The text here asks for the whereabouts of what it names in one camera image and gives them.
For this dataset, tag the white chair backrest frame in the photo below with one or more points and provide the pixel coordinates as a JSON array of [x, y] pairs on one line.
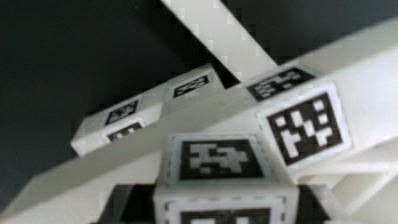
[[64, 196]]

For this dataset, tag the white cube nut with marker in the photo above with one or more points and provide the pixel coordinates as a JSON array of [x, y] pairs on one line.
[[298, 115]]

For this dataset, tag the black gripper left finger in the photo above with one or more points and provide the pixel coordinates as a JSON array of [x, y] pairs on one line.
[[129, 206]]

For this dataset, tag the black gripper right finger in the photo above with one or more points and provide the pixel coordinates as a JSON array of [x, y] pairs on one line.
[[319, 210]]

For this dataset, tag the white U-shaped fence frame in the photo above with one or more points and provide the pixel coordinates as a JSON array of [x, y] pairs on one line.
[[222, 35]]

